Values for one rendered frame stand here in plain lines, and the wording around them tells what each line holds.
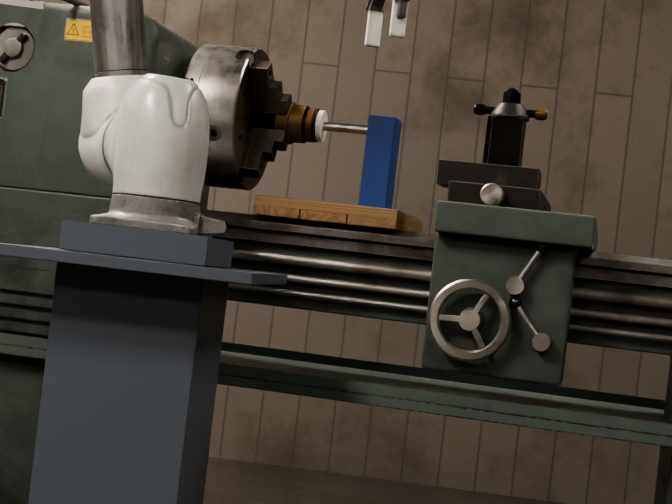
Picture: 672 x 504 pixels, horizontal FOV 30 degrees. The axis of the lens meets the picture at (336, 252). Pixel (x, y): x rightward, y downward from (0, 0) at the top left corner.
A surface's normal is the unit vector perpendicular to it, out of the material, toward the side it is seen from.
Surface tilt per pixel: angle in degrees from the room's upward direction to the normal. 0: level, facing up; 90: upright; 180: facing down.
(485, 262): 90
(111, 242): 90
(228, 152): 124
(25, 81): 90
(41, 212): 90
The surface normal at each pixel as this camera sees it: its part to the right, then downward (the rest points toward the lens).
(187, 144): 0.64, 0.00
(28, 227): -0.22, -0.04
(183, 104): 0.52, -0.30
